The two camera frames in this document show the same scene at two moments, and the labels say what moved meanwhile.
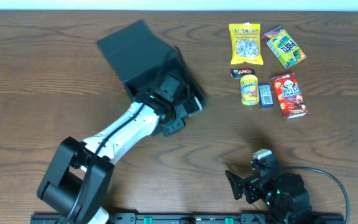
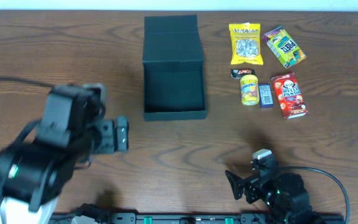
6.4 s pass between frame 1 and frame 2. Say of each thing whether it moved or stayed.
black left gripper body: moved
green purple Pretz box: stayed
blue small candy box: stayed
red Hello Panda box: stayed
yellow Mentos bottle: stayed
